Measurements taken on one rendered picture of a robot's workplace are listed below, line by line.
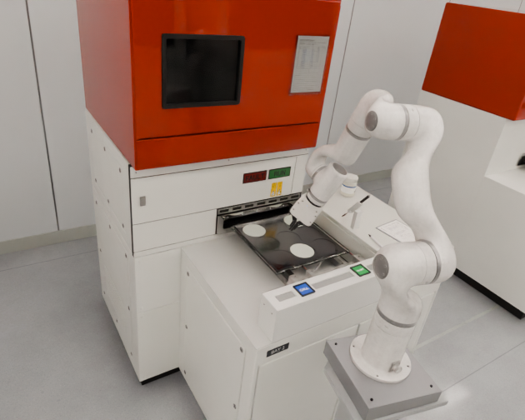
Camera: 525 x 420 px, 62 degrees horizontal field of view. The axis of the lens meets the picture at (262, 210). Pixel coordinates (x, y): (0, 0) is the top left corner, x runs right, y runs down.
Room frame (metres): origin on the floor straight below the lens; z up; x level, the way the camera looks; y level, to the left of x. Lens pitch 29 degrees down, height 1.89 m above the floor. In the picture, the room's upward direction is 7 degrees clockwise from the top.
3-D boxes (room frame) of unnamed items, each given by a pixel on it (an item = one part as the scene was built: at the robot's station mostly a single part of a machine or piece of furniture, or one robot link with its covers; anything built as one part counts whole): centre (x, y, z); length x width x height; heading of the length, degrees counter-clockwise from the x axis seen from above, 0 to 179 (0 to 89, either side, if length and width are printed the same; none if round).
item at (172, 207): (1.64, 0.16, 1.02); 0.82 x 0.03 x 0.40; 125
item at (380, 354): (0.98, -0.42, 0.96); 0.19 x 0.19 x 0.18
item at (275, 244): (1.57, -0.13, 0.90); 0.34 x 0.34 x 0.01; 35
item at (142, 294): (1.92, 0.36, 0.41); 0.82 x 0.71 x 0.82; 125
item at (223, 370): (1.53, -0.25, 0.41); 0.97 x 0.64 x 0.82; 125
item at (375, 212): (1.71, -0.50, 0.89); 0.62 x 0.35 x 0.14; 35
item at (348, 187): (1.94, -0.41, 1.01); 0.07 x 0.07 x 0.10
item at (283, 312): (1.24, -0.28, 0.89); 0.55 x 0.09 x 0.14; 125
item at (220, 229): (1.73, 0.01, 0.89); 0.44 x 0.02 x 0.10; 125
